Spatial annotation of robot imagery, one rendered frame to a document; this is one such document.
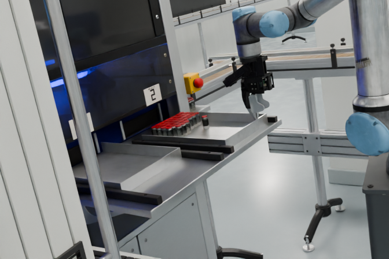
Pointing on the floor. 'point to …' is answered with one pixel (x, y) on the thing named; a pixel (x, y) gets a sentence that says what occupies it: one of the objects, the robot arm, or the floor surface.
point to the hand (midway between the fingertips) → (253, 116)
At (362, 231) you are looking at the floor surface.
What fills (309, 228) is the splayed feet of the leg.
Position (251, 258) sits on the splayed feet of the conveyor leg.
